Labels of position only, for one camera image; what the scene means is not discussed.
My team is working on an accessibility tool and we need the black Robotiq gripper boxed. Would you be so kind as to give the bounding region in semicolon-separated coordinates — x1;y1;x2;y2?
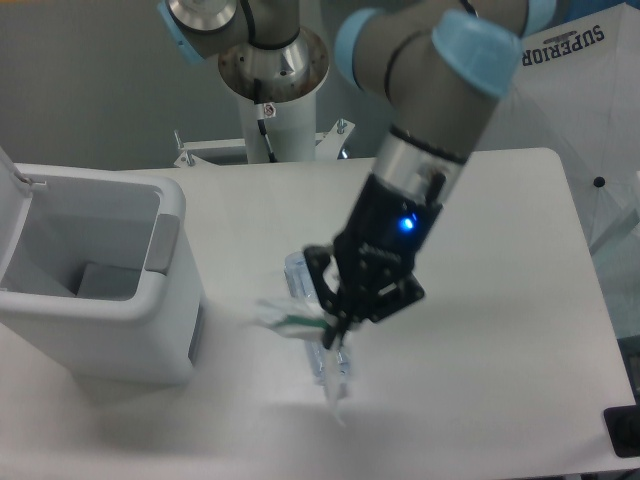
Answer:
303;174;443;349

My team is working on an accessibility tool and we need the white plastic wrapper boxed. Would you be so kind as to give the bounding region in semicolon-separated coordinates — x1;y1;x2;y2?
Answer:
252;297;345;427

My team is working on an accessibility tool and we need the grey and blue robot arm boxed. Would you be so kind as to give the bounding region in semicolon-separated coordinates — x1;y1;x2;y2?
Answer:
158;1;556;348

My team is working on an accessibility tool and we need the white plastic trash can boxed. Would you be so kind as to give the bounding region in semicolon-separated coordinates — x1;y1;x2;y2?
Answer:
1;155;204;385

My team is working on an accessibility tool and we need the crushed clear plastic bottle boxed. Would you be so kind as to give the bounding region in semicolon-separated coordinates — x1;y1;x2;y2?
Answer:
284;251;352;400

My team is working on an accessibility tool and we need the white umbrella with navy lettering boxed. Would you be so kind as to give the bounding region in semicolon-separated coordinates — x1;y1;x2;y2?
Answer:
479;3;639;244

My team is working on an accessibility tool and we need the black device at table edge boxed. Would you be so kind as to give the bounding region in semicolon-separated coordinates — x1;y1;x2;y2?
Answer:
603;405;639;458

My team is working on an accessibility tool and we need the white metal base frame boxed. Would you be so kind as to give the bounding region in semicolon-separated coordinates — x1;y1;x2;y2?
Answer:
173;118;384;168

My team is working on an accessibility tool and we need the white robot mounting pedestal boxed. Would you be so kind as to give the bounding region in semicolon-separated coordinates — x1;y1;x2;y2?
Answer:
218;27;329;140

